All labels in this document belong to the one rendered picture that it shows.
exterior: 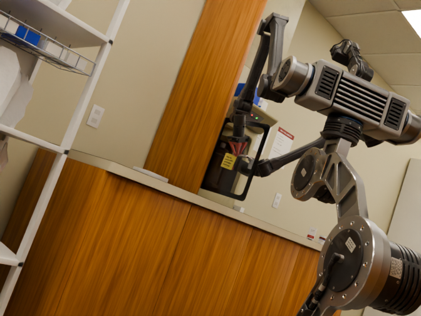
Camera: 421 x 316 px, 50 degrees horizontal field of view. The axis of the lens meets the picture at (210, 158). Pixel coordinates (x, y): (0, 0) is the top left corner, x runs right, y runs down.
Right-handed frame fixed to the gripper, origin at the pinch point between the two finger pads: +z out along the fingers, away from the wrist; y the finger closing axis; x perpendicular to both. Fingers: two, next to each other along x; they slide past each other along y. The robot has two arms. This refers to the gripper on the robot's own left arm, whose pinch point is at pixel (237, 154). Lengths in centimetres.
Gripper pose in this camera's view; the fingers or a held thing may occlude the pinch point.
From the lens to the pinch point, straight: 224.1
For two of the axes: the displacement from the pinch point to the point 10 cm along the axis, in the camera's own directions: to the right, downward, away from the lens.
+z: -0.5, 9.8, 1.8
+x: 7.3, 1.6, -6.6
